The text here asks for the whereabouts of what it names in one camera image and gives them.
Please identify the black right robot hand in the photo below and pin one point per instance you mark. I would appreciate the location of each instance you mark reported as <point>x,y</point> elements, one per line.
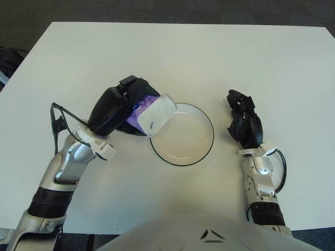
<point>251,128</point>

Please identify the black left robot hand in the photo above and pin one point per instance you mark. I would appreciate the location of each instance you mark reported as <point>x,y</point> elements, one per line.
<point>110,109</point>

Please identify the purple tissue paper pack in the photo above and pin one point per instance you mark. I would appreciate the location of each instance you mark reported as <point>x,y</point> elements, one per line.
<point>157,112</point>

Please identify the white plate with black rim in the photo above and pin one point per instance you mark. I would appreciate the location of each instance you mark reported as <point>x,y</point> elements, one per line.
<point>183,141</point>

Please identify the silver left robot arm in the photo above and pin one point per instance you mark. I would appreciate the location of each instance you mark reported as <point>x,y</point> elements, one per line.
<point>70,159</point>

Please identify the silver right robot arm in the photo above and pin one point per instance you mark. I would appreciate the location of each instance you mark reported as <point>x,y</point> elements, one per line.
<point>264,183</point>

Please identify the black bag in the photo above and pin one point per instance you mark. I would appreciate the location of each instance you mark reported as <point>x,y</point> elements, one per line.
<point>10,61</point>

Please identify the pale blue white object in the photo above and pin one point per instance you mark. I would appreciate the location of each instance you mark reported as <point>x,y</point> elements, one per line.
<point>2,78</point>

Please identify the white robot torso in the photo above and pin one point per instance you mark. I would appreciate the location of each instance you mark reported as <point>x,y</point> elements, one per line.
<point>209,235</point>

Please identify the dark table leg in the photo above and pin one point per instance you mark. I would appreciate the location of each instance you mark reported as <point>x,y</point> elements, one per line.
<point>91,243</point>

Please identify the white rounded base object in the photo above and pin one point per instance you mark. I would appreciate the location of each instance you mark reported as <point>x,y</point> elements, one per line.
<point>4,235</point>

